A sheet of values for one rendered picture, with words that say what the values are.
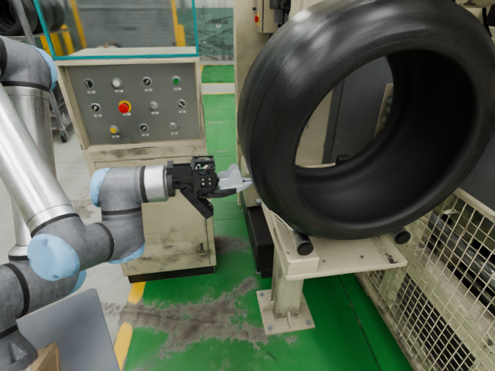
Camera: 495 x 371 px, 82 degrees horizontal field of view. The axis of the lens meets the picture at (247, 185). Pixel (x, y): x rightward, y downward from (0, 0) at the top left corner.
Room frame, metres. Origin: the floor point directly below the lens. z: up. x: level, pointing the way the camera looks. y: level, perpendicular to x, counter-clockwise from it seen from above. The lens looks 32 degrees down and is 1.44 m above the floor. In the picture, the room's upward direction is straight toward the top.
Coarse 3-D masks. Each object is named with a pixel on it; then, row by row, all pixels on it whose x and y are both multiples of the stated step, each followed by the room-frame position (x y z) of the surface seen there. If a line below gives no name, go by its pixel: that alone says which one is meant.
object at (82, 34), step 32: (64, 0) 1.20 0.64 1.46; (96, 0) 1.21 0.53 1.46; (128, 0) 1.23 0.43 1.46; (160, 0) 1.25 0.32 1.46; (192, 0) 1.26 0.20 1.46; (64, 32) 1.19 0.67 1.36; (96, 32) 1.21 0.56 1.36; (128, 32) 1.23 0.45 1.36; (160, 32) 1.24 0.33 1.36; (192, 32) 1.26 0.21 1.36
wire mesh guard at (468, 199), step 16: (464, 192) 0.67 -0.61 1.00; (480, 208) 0.60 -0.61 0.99; (480, 224) 0.59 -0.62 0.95; (448, 240) 0.65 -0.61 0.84; (464, 240) 0.61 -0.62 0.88; (416, 272) 0.70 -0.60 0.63; (432, 272) 0.65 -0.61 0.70; (368, 288) 0.89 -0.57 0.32; (416, 320) 0.62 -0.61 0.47; (432, 320) 0.58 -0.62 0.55; (448, 320) 0.54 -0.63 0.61; (400, 336) 0.65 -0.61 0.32; (416, 368) 0.54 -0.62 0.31
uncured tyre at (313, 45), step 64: (384, 0) 0.58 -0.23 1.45; (448, 0) 0.60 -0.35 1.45; (256, 64) 0.70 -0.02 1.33; (320, 64) 0.53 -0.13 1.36; (448, 64) 0.76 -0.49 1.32; (256, 128) 0.55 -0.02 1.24; (384, 128) 0.87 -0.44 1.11; (448, 128) 0.73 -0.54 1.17; (320, 192) 0.80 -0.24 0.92; (384, 192) 0.74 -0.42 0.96; (448, 192) 0.58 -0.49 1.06
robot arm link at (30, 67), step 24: (0, 48) 0.78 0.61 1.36; (24, 48) 0.84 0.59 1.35; (24, 72) 0.80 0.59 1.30; (48, 72) 0.86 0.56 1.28; (24, 96) 0.77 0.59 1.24; (48, 96) 0.84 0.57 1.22; (24, 120) 0.74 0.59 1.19; (48, 120) 0.79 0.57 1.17; (48, 144) 0.75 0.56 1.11; (24, 240) 0.58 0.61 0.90; (24, 264) 0.54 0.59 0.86; (48, 288) 0.51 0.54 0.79; (72, 288) 0.56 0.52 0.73
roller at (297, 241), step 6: (288, 228) 0.63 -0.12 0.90; (294, 234) 0.59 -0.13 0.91; (300, 234) 0.58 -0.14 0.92; (294, 240) 0.58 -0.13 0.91; (300, 240) 0.56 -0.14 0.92; (306, 240) 0.56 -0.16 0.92; (300, 246) 0.55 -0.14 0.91; (306, 246) 0.55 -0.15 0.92; (312, 246) 0.55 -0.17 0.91; (300, 252) 0.54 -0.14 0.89; (306, 252) 0.55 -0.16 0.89
